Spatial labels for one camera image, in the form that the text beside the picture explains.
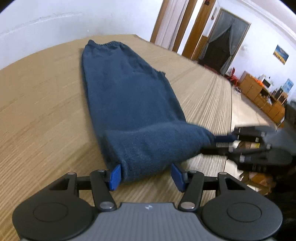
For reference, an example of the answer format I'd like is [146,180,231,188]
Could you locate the dark blue pants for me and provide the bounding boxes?
[82,40,215,182]

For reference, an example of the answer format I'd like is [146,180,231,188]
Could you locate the wooden low cabinet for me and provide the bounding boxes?
[239,71,285,125]

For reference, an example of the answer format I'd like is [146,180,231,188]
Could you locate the red stool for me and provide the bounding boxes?
[226,67,239,86]

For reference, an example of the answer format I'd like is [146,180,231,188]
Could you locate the white microwave on cabinet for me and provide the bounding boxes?
[262,79,271,89]

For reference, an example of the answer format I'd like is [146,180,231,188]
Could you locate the dark doorway with curtain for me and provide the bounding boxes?
[198,9,250,75]

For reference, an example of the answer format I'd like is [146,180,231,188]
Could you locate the framed wall picture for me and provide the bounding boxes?
[273,45,289,65]

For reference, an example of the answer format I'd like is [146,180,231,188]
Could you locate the wooden door frame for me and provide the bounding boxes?
[150,1,218,60]

